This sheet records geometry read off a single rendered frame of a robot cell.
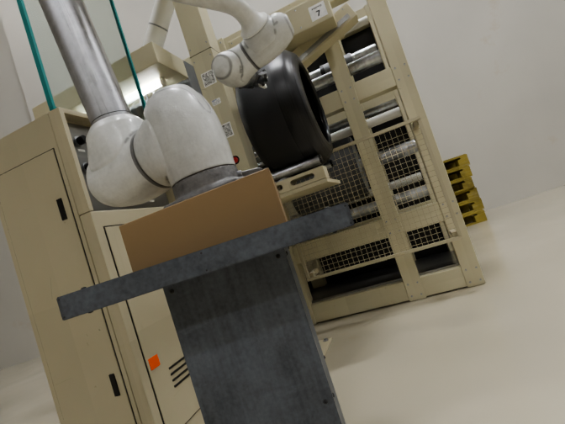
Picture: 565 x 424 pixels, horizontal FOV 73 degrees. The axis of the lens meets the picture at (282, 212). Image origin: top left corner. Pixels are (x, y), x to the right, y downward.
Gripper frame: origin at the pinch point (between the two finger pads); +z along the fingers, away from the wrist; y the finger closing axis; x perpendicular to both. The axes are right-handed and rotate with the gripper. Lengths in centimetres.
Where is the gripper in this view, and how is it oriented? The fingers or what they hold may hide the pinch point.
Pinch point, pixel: (261, 83)
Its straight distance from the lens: 166.6
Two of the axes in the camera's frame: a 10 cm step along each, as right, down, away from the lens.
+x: 3.5, 9.3, 0.9
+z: 2.6, -1.8, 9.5
